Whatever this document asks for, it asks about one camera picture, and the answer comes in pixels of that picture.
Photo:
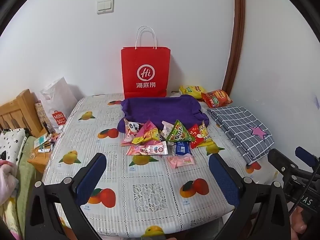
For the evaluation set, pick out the polka dot pillow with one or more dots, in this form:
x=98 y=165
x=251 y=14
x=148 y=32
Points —
x=12 y=140

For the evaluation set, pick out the white tube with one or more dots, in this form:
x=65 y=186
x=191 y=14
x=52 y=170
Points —
x=45 y=150

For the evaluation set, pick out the fruit print tablecloth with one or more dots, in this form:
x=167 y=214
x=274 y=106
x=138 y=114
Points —
x=150 y=187

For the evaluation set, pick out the white wall switch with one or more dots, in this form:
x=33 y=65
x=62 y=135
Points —
x=105 y=6

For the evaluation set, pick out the green triangular snack packet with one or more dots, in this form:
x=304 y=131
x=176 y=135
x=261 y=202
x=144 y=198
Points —
x=178 y=133

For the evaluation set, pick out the purple towel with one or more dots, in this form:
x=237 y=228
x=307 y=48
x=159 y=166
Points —
x=160 y=107

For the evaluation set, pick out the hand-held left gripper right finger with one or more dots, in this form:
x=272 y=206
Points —
x=222 y=177

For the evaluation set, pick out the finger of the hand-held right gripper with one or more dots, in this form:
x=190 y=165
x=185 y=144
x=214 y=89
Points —
x=303 y=153
x=277 y=158

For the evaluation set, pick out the green blanket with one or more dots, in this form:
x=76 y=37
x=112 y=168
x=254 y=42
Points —
x=25 y=177

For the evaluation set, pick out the brown wooden door frame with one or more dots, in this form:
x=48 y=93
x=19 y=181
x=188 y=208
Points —
x=236 y=42

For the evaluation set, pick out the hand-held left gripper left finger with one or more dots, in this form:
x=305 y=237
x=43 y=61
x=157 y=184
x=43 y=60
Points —
x=91 y=177

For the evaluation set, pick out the pink triangular chips packet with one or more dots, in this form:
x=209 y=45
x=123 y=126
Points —
x=147 y=132

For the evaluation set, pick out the person's right hand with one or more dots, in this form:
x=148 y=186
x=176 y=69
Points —
x=298 y=223

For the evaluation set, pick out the red paper bag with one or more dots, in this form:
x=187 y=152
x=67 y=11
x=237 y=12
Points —
x=146 y=62

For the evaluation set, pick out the long pink snack packet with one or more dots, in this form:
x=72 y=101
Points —
x=147 y=150

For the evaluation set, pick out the yellow snack packet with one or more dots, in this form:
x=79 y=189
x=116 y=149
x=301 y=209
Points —
x=203 y=130

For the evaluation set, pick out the grey checked folded cloth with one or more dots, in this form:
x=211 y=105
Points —
x=240 y=127

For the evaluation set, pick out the white red-label snack packet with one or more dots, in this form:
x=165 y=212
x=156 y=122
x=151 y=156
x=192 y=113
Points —
x=167 y=130

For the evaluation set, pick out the red snack packet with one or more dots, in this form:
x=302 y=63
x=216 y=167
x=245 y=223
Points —
x=197 y=136

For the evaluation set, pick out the patterned brown paper bag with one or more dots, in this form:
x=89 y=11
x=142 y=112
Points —
x=40 y=112

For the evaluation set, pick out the pink fluffy blanket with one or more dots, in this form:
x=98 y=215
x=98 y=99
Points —
x=7 y=180

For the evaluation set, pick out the yellow chips bag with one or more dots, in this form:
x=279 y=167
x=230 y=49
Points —
x=191 y=90

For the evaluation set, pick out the wooden headboard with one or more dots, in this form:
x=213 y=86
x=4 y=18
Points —
x=22 y=105

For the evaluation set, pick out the red chips bag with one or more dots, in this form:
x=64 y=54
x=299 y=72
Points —
x=217 y=98

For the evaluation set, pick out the white plastic shopping bag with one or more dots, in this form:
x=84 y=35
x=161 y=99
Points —
x=58 y=97

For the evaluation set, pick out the blue snack packet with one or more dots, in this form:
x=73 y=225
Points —
x=182 y=148

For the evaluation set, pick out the panda print snack packet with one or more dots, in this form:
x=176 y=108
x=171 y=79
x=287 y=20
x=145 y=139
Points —
x=132 y=128

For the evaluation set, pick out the teal white small box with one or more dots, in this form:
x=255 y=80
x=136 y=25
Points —
x=40 y=141

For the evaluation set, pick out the wooden nightstand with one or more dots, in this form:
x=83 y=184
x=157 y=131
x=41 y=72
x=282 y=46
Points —
x=37 y=160

